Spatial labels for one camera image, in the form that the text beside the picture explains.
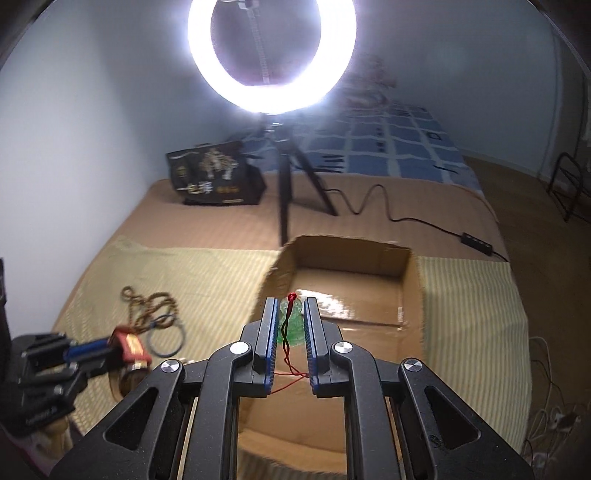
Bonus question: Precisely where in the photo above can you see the green jade pendant red cord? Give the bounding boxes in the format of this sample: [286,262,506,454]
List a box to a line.
[269,292,312,395]

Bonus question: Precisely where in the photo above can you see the red strap wristwatch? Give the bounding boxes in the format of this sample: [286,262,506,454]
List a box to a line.
[108,325,152,401]

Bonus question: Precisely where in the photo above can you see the long brown bead necklace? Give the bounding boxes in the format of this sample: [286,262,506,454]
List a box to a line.
[120,285,180,334]

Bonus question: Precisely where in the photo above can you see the yellow striped cloth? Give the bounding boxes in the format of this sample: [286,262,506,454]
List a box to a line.
[54,236,532,448]

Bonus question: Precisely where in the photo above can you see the dark metal bangle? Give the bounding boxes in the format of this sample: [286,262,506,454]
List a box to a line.
[146,320,186,358]

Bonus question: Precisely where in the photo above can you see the cardboard box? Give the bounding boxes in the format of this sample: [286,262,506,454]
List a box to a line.
[238,235,424,474]

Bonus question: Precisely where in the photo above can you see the black printed gift bag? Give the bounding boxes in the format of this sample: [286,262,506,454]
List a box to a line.
[166,141,266,206]

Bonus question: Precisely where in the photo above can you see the black tripod stand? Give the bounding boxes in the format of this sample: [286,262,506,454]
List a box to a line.
[259,114,339,246]

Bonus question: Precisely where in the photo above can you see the tan bed cover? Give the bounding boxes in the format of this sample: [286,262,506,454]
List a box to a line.
[48,172,514,333]

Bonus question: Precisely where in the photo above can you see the blue patterned bedsheet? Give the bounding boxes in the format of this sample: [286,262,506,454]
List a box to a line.
[230,98,482,190]

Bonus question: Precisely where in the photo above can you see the folded floral quilt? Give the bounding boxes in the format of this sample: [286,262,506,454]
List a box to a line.
[335,52,398,110]

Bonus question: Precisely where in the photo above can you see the black metal chair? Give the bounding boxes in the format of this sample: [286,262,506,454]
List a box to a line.
[546,152,590,224]

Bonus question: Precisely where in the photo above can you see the black power cable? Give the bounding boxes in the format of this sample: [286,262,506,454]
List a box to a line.
[294,184,509,263]

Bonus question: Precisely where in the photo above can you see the white cables on floor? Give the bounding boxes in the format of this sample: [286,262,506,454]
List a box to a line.
[521,336,583,467]

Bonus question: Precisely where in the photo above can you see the white ring light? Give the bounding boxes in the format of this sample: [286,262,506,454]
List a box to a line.
[187,1,356,115]

